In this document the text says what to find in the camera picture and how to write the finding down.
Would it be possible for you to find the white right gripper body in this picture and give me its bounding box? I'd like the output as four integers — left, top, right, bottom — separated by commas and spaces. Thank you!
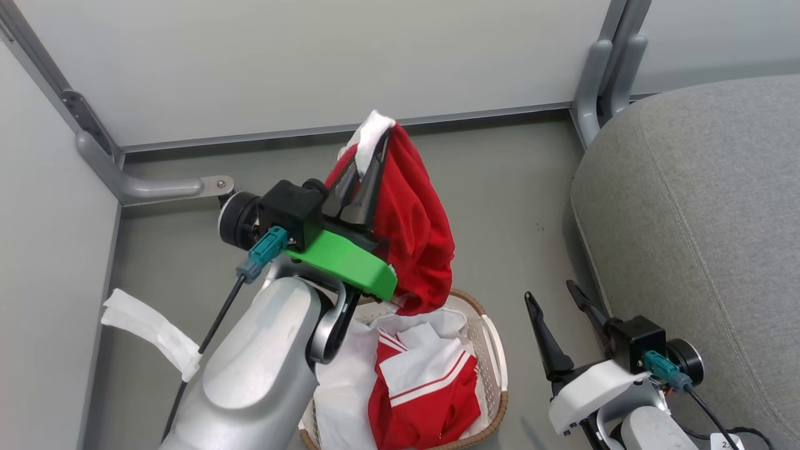
548, 359, 651, 436

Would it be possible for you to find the teal left cable connector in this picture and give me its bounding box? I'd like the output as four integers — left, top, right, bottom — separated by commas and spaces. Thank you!
236, 226, 290, 284

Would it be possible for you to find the teal cable connector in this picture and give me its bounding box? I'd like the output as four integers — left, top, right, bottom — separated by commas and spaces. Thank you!
236, 226, 290, 284
642, 349, 694, 394

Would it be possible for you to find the red garment with white collar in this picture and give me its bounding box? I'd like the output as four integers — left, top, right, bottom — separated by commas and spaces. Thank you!
324, 111, 456, 317

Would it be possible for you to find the white basket with brown rim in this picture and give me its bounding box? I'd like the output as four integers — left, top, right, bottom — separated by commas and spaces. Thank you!
298, 287, 509, 450

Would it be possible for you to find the teal right cable connector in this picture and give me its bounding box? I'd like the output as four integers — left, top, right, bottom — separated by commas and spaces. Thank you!
642, 349, 694, 394

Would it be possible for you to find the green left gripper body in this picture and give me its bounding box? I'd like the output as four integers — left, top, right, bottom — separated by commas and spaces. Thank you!
284, 216, 398, 301

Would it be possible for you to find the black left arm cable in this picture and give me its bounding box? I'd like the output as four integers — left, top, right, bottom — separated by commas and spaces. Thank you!
161, 275, 248, 441

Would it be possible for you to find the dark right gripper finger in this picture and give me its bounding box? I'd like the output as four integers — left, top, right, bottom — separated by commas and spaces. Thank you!
566, 279, 611, 351
524, 291, 575, 381

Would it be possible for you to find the long grey partition foot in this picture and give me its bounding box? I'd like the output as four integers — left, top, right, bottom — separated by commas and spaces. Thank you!
76, 131, 236, 208

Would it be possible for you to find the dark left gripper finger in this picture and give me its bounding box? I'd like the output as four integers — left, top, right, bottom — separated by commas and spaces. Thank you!
325, 156, 363, 220
341, 131, 391, 228

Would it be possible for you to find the grey fabric sofa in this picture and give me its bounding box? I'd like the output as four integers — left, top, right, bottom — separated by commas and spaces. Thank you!
569, 74, 800, 450

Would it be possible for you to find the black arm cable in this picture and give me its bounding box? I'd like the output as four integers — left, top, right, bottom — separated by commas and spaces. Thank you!
683, 384, 776, 450
161, 275, 248, 441

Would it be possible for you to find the white tape tag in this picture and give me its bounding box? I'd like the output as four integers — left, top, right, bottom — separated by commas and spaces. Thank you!
101, 288, 203, 383

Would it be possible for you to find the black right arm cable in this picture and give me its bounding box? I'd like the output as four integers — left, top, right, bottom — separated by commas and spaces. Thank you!
683, 384, 776, 450

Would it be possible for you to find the white cloth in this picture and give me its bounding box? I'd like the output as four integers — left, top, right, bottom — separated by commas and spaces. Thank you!
312, 305, 483, 450

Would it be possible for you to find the red garment with white stripes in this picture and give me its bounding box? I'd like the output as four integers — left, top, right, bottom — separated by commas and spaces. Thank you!
367, 322, 483, 450

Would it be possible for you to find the grey partition post bracket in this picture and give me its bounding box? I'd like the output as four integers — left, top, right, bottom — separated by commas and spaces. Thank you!
573, 39, 614, 151

